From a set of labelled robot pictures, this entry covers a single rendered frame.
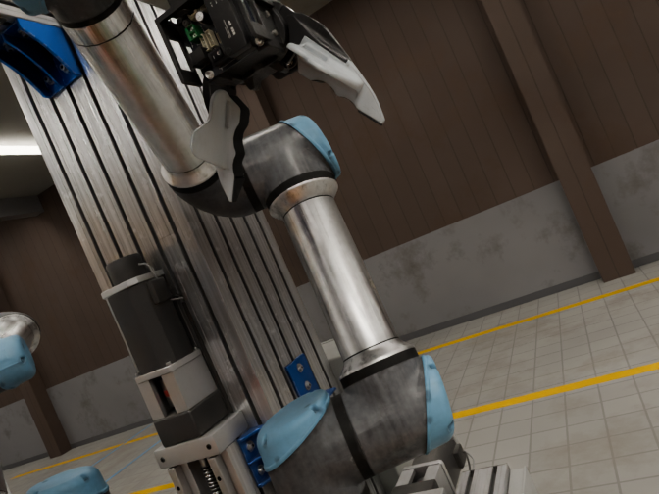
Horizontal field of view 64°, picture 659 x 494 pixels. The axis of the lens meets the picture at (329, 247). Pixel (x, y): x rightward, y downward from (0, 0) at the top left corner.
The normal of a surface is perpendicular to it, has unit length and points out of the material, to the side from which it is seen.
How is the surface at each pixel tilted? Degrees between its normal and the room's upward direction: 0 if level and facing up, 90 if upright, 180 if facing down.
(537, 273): 90
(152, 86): 139
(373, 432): 77
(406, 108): 90
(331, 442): 68
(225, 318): 90
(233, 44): 90
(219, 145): 123
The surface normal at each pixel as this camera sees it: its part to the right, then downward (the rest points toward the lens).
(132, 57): 0.72, 0.51
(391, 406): -0.16, -0.28
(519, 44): -0.37, 0.17
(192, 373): 0.84, -0.36
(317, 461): 0.04, -0.10
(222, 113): 0.89, 0.20
